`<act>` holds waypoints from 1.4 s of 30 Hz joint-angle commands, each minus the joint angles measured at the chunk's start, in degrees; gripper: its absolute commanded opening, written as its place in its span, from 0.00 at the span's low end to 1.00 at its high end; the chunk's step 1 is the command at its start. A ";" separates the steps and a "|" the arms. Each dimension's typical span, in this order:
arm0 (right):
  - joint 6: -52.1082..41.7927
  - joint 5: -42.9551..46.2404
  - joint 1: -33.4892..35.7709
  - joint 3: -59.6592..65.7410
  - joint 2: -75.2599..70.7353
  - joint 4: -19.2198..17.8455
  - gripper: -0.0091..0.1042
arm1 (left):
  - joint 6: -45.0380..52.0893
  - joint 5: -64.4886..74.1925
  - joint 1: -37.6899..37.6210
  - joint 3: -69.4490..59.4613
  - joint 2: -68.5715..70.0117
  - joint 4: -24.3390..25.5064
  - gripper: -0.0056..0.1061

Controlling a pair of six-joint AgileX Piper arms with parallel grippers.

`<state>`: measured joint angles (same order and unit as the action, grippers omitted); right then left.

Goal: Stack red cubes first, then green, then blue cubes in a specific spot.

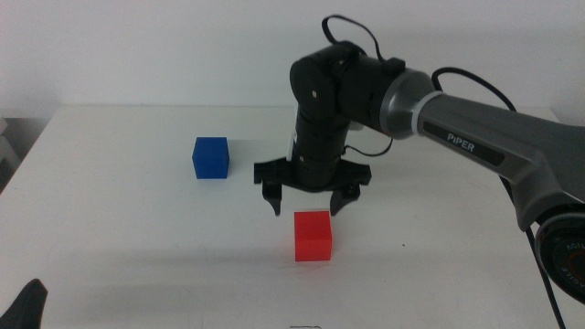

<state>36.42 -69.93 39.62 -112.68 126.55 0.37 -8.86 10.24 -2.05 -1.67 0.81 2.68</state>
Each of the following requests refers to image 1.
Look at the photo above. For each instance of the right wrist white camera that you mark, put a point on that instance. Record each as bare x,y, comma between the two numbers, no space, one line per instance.
290,148

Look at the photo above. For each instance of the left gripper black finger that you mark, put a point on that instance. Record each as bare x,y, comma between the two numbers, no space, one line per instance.
27,306

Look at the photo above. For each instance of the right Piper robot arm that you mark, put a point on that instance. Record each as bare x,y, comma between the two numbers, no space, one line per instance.
480,128

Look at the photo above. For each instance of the blue cube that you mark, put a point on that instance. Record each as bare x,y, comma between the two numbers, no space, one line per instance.
210,157

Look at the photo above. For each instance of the red cube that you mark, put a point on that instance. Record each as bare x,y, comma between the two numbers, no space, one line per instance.
313,237

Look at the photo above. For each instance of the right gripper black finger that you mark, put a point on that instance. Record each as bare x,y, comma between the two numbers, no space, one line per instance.
275,196
340,198

